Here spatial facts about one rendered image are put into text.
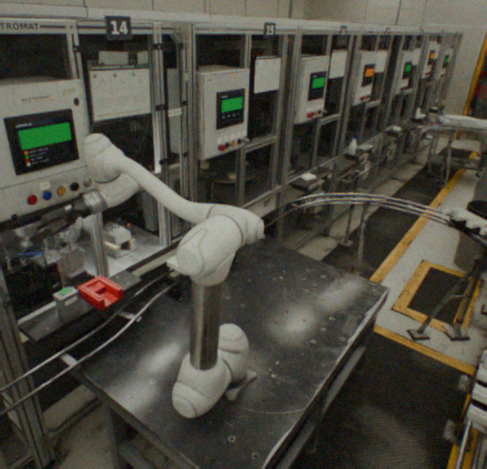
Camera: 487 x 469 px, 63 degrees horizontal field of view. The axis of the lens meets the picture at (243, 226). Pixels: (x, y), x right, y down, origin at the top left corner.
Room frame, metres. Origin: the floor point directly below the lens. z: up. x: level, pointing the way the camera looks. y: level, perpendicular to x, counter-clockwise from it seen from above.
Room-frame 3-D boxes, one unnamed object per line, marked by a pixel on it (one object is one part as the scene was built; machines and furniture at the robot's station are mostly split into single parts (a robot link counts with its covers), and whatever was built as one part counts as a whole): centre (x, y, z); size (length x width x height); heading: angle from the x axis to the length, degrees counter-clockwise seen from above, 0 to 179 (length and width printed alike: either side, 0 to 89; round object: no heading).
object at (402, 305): (2.86, -1.75, 0.01); 1.00 x 0.55 x 0.01; 145
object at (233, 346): (1.21, 0.04, 0.85); 0.18 x 0.16 x 0.22; 152
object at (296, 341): (1.64, -0.03, 0.66); 1.50 x 1.06 x 0.04; 145
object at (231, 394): (1.24, 0.02, 0.71); 0.22 x 0.18 x 0.06; 145
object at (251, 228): (1.16, 0.02, 1.45); 0.18 x 0.14 x 0.13; 62
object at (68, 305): (1.32, 0.73, 0.97); 0.08 x 0.08 x 0.12; 55
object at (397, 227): (5.31, -2.55, 0.01); 5.85 x 0.59 x 0.01; 145
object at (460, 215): (2.56, -1.60, 0.84); 0.37 x 0.14 x 0.10; 23
